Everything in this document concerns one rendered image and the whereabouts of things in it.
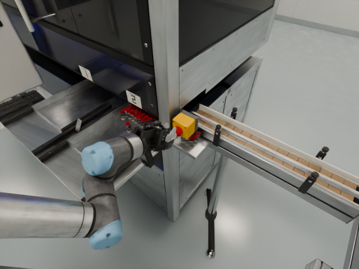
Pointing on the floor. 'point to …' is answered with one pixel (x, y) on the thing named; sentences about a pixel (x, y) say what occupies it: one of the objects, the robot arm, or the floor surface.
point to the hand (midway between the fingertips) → (172, 135)
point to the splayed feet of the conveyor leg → (210, 227)
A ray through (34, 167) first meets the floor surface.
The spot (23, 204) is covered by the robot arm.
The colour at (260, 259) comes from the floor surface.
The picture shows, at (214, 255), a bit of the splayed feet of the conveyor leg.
